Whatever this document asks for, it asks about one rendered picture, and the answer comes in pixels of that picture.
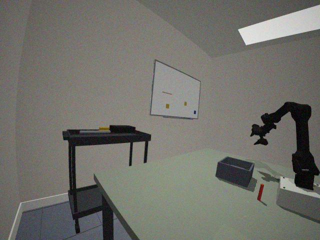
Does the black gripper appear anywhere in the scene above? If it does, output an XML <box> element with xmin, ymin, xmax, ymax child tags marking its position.
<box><xmin>250</xmin><ymin>124</ymin><xmax>270</xmax><ymax>146</ymax></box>

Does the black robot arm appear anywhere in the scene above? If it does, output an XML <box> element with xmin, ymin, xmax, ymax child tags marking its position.
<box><xmin>260</xmin><ymin>101</ymin><xmax>320</xmax><ymax>191</ymax></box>

